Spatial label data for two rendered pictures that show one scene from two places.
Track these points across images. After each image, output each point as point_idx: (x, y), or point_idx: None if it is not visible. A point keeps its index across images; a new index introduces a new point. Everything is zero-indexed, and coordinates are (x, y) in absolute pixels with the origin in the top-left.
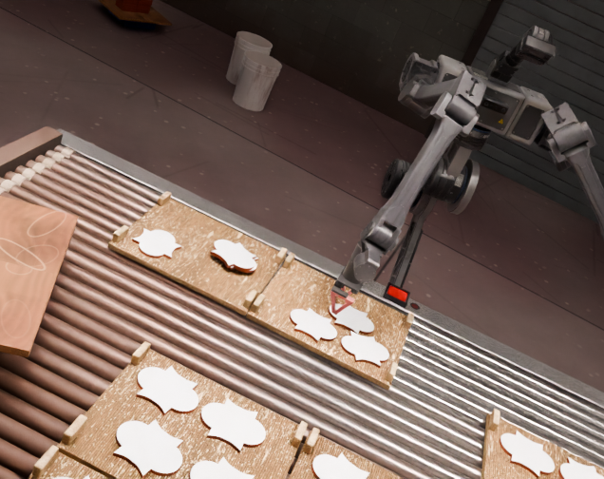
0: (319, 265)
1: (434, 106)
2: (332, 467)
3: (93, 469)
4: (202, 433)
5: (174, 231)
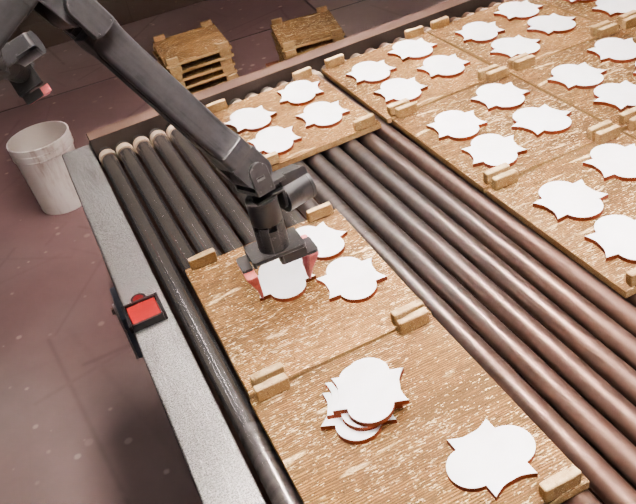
0: (197, 387)
1: (89, 26)
2: (495, 156)
3: None
4: (609, 201)
5: (427, 489)
